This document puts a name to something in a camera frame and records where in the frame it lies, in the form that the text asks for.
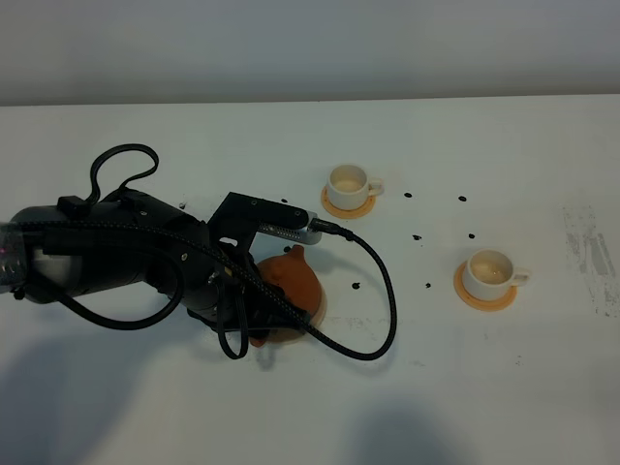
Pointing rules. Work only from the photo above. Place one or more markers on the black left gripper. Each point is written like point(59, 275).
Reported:
point(160, 252)

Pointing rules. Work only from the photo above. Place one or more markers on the brown clay teapot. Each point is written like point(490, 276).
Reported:
point(294, 277)

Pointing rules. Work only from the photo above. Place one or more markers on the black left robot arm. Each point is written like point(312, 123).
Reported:
point(57, 253)

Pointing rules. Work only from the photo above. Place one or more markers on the beige round teapot coaster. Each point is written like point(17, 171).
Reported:
point(290, 336)

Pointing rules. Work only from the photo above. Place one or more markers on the white teacup far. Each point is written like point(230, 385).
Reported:
point(349, 186)

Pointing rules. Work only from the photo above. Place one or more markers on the white teacup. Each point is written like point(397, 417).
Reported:
point(490, 274)
point(349, 186)

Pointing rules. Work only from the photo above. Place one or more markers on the orange coaster far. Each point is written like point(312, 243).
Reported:
point(346, 214)

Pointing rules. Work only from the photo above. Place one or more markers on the orange coaster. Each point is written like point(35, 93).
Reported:
point(346, 214)
point(482, 305)

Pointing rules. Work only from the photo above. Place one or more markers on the orange coaster near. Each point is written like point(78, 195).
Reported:
point(482, 305)

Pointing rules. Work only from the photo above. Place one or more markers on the white teacup near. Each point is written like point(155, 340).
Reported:
point(490, 274)

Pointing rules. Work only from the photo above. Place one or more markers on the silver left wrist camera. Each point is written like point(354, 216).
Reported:
point(240, 218)

